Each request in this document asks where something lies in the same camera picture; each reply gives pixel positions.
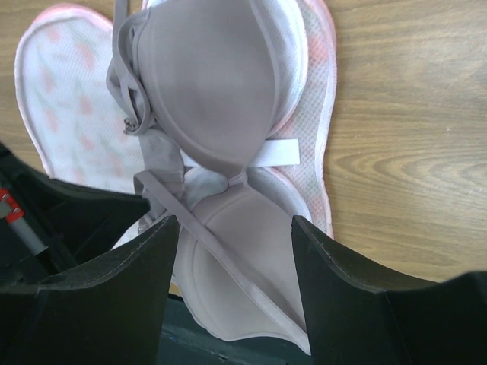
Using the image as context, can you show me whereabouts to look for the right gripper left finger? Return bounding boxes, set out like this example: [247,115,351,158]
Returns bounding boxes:
[1,216,179,364]

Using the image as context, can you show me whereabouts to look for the taupe bra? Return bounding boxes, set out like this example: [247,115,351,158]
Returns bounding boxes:
[107,1,310,353]

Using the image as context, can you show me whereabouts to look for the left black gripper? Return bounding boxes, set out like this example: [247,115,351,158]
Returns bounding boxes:
[1,146,149,285]

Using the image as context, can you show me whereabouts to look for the pink floral laundry bag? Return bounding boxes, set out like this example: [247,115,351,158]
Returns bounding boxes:
[14,1,336,233]

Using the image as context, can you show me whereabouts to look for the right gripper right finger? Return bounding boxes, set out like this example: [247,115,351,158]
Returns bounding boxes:
[291,216,486,364]

